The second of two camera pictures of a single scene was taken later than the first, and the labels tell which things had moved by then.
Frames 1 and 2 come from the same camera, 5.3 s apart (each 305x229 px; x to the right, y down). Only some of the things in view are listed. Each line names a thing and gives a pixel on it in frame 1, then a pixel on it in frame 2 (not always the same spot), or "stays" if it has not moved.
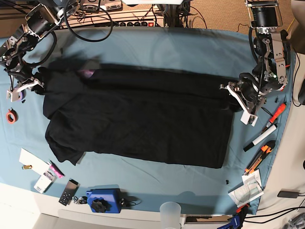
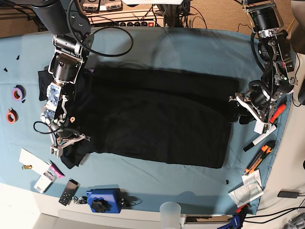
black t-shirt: [147, 112] stays
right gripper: [25, 80] to [70, 157]
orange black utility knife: [266, 149] stays
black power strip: [128, 24] stays
